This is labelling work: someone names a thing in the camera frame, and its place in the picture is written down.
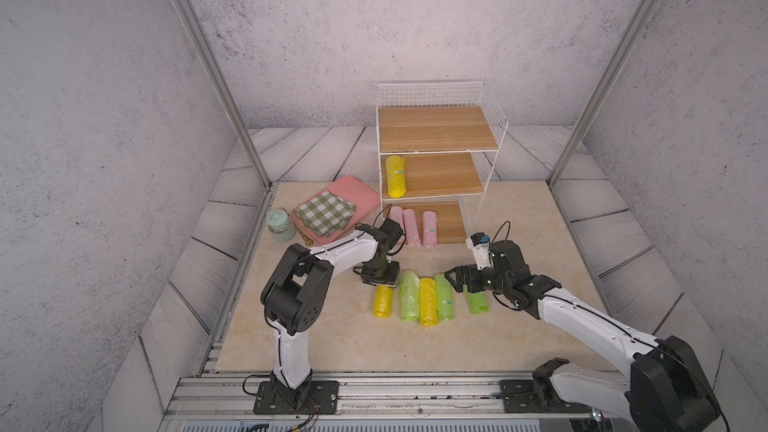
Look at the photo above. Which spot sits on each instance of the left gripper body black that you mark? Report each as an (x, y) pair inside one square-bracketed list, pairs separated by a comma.
[(383, 274)]

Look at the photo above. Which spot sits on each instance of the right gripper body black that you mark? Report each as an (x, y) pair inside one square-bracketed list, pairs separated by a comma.
[(479, 280)]

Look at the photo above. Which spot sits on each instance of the light green bag roll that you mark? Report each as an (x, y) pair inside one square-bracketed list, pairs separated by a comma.
[(409, 287)]

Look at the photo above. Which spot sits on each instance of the yellow bag roll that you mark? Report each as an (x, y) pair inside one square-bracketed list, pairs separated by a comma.
[(428, 308), (395, 166), (383, 301)]

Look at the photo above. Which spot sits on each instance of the pink bag roll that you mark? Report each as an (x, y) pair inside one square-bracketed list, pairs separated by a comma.
[(411, 228), (429, 233), (396, 215)]

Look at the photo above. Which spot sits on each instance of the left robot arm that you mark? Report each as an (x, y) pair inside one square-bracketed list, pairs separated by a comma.
[(294, 295)]

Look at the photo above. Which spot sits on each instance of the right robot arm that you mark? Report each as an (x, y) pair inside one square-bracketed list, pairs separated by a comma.
[(658, 384)]

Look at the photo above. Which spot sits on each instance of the small brass object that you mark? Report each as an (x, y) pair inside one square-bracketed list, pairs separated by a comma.
[(307, 240)]

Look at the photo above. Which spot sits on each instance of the green checkered cloth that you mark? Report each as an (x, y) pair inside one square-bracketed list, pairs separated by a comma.
[(326, 213)]

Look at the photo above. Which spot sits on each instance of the mint green bottle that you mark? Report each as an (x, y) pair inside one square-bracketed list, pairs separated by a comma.
[(280, 225)]

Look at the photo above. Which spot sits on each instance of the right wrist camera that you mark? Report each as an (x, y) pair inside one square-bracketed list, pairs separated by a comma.
[(479, 244)]

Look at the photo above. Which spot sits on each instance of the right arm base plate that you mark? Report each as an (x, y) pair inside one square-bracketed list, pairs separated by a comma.
[(528, 396)]

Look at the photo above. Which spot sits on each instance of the white wire wooden shelf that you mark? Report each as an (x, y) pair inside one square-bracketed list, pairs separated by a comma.
[(450, 133)]

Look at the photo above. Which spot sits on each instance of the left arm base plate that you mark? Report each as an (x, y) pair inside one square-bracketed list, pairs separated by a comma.
[(313, 397)]

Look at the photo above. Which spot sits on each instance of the aluminium mounting rail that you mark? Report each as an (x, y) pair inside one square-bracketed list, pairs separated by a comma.
[(374, 402)]

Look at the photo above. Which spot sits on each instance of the right aluminium frame post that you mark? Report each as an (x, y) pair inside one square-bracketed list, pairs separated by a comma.
[(638, 20)]

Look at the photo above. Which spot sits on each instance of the aluminium frame post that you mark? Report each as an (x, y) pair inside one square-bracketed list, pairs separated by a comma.
[(638, 20), (194, 30)]

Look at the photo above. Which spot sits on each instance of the left aluminium frame post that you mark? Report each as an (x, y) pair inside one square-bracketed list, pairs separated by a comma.
[(194, 30)]

